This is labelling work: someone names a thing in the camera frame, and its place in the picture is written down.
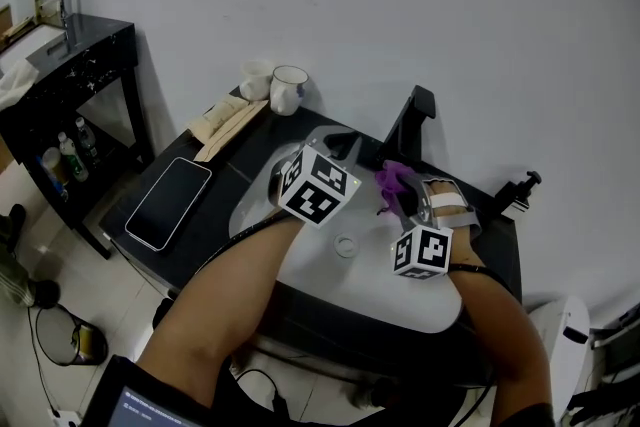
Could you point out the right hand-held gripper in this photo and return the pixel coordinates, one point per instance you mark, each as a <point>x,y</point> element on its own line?
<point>422,252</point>

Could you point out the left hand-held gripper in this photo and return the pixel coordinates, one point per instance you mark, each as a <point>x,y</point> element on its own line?
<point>312,187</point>

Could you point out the purple cloth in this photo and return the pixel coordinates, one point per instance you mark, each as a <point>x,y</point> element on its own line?
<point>392,177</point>

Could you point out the black faucet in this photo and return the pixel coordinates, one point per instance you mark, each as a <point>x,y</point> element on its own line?
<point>407,125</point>

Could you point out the person's left forearm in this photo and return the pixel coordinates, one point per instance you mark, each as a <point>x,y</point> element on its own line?
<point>225,305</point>

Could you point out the person's right forearm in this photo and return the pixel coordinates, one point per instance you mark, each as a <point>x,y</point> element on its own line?
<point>505,345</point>

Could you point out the person's right hand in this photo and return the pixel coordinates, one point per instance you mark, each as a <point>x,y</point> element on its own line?
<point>445,200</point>

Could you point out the white mug with blue print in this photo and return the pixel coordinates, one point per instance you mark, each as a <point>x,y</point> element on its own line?
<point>286,95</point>

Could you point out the white sink drain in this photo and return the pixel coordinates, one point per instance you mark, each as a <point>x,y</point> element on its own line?
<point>346,245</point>

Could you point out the large white sink basin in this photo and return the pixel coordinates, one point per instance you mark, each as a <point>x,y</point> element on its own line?
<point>360,285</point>

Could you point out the plain white mug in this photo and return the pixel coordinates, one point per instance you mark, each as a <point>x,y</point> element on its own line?
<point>255,82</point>

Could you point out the brown kraft paper sleeve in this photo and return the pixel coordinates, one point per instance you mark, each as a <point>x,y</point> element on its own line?
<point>235,132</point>

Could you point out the black vanity cabinet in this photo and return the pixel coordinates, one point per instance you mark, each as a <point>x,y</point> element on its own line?
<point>235,165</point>

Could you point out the beige packet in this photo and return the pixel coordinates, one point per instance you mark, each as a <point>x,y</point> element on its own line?
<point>220,117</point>

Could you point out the smartphone with dark screen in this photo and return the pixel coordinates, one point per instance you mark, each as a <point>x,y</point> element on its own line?
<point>167,205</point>

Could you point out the person's black shirt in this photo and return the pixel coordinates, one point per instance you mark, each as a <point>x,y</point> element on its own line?
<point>530,417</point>

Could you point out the grey metal rack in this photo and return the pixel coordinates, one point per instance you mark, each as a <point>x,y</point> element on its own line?
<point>617,340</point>

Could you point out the clear bottle with dark label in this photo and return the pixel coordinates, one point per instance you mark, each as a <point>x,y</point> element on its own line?
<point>89,142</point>

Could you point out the black marble-top stand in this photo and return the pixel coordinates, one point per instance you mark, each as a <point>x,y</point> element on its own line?
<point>95,50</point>

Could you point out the clear bottle with green label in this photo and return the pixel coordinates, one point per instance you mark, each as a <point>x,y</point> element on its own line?
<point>74,160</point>

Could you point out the jar with yellow contents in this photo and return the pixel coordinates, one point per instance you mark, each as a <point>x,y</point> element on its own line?
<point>55,167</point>

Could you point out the blue tube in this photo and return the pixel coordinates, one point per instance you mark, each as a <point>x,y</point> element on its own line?
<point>52,180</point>

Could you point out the small white rectangular basin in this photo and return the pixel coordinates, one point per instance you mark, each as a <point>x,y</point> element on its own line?
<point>35,42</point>

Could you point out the white towel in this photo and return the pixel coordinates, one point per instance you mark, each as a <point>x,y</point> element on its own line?
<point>17,82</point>

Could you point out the dark pump soap bottle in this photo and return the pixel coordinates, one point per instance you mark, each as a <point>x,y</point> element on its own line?
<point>39,7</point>

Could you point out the black laptop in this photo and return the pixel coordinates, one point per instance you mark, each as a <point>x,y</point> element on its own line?
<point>145,410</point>

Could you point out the black clamp mount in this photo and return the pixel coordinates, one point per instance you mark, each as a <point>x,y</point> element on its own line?
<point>515,192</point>

